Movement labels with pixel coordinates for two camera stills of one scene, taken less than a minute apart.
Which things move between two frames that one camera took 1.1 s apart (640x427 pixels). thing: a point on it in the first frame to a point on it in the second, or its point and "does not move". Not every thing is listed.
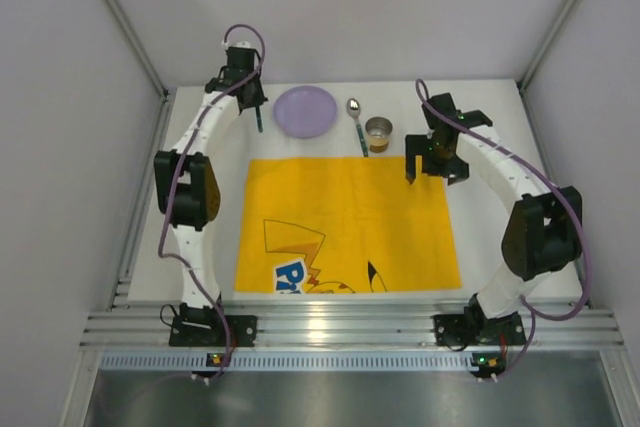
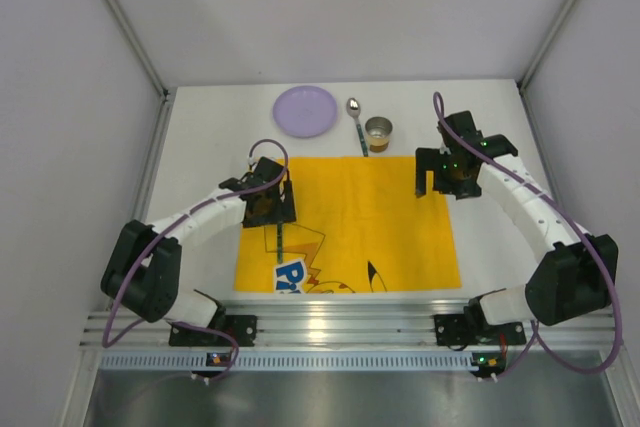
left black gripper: (252, 95) to (286, 202)
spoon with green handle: (353, 106) does not move
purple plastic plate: (305, 111) does not move
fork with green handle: (259, 122) to (280, 242)
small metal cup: (378, 131) does not move
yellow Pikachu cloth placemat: (316, 224) does not move
